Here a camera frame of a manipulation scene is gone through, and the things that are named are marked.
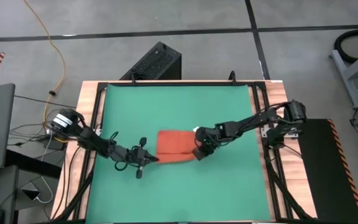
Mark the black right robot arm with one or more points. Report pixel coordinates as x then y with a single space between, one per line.
244 123

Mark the large black striped floor mat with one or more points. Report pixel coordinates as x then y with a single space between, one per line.
322 171

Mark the grey desk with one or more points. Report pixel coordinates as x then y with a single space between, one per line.
6 193

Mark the black metal table frame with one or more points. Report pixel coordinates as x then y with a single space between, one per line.
259 84

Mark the smartphone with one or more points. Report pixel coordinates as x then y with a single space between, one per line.
31 194

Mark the black clamp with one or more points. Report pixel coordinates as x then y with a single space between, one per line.
232 77
133 79

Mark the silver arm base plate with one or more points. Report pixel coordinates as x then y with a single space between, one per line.
292 133
98 132

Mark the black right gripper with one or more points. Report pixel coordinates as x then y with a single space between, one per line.
207 138

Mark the black computer tower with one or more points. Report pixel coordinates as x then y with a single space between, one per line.
157 62

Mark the grey metal stand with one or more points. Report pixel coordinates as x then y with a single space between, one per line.
350 77

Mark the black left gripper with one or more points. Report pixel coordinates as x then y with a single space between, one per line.
138 155

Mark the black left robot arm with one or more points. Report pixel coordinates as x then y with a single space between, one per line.
104 146

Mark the green table mat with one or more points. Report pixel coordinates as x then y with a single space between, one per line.
182 105

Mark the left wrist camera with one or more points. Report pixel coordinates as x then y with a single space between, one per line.
142 141

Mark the orange towel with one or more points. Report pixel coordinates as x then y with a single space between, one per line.
174 144

